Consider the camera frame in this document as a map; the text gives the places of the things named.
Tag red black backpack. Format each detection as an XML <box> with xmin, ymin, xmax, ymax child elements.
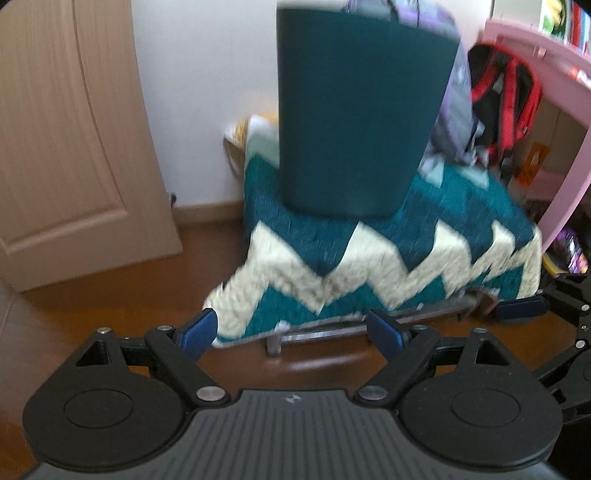
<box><xmin>466</xmin><ymin>44</ymin><xmax>543</xmax><ymax>185</ymax></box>

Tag orange patterned bag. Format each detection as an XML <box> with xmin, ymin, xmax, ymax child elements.
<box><xmin>517</xmin><ymin>142</ymin><xmax>552</xmax><ymax>188</ymax></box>

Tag pink shelf unit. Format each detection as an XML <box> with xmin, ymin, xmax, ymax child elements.
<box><xmin>480</xmin><ymin>18</ymin><xmax>591</xmax><ymax>252</ymax></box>

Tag row of books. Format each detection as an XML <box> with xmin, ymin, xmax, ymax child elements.
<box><xmin>538</xmin><ymin>0</ymin><xmax>591</xmax><ymax>47</ymax></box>

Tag purple grey backpack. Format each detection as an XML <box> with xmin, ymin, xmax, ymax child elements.
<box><xmin>344</xmin><ymin>0</ymin><xmax>481</xmax><ymax>167</ymax></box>

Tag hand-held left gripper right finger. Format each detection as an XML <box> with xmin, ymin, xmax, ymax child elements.
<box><xmin>353</xmin><ymin>308</ymin><xmax>527</xmax><ymax>409</ymax></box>

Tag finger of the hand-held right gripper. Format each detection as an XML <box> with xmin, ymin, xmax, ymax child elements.
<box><xmin>490</xmin><ymin>274</ymin><xmax>591</xmax><ymax>326</ymax></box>
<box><xmin>529</xmin><ymin>325</ymin><xmax>591</xmax><ymax>423</ymax></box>

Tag dark teal trash bin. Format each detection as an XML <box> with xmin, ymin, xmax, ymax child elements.
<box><xmin>276</xmin><ymin>0</ymin><xmax>460</xmax><ymax>220</ymax></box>

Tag beige wooden door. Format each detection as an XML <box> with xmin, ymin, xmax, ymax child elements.
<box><xmin>0</xmin><ymin>0</ymin><xmax>184</xmax><ymax>292</ymax></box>

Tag purple snack packets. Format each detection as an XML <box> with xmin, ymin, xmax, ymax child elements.
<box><xmin>551</xmin><ymin>226</ymin><xmax>591</xmax><ymax>275</ymax></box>

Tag metal bench frame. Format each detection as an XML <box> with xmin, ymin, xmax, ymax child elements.
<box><xmin>263</xmin><ymin>295</ymin><xmax>499</xmax><ymax>356</ymax></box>

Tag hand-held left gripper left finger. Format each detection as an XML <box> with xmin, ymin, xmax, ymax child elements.
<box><xmin>74</xmin><ymin>308</ymin><xmax>232</xmax><ymax>409</ymax></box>

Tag teal cream zigzag quilt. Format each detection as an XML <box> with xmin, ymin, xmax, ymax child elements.
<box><xmin>203</xmin><ymin>138</ymin><xmax>543</xmax><ymax>348</ymax></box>

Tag yellow patterned bag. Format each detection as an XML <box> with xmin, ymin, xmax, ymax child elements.
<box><xmin>223</xmin><ymin>115</ymin><xmax>280</xmax><ymax>178</ymax></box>

